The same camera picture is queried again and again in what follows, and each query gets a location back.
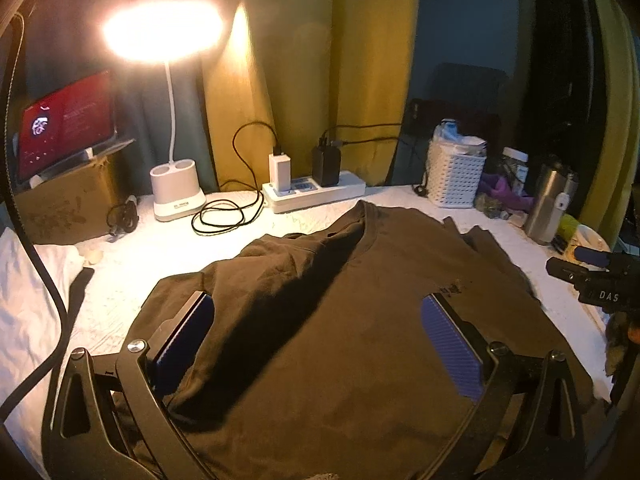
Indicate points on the white charger plug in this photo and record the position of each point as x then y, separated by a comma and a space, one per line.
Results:
280, 172

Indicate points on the yellow curtain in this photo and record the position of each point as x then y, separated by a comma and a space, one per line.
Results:
290, 70

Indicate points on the white knitted blanket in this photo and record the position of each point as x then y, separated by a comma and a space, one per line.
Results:
128, 268

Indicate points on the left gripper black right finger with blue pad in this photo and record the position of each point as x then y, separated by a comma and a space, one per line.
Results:
524, 422

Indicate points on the purple cloth item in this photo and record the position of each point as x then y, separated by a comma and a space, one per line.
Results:
498, 188

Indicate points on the small black earphones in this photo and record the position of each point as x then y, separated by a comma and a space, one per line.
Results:
123, 218

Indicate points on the tablet with red screen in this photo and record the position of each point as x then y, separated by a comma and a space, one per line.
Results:
67, 127

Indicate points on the white pillow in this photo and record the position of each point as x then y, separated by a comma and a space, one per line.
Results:
30, 329

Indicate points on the white power strip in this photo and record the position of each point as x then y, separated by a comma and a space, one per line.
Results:
305, 193

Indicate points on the dark brown t-shirt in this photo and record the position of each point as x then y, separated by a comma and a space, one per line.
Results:
317, 362

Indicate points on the black charger adapter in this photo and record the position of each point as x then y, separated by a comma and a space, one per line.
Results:
326, 165

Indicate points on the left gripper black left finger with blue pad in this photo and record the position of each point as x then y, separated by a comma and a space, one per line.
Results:
86, 440

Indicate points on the stainless steel tumbler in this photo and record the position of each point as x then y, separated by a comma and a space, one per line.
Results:
555, 189

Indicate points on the brown cardboard box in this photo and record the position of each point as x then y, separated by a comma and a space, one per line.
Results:
72, 207

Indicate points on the white cartoon mug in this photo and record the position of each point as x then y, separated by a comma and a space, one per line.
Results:
586, 237

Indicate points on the white plastic basket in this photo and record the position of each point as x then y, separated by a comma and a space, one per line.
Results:
454, 165

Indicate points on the white desk lamp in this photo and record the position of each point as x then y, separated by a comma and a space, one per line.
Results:
162, 32

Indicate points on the clear jar white lid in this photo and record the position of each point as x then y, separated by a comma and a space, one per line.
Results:
515, 169

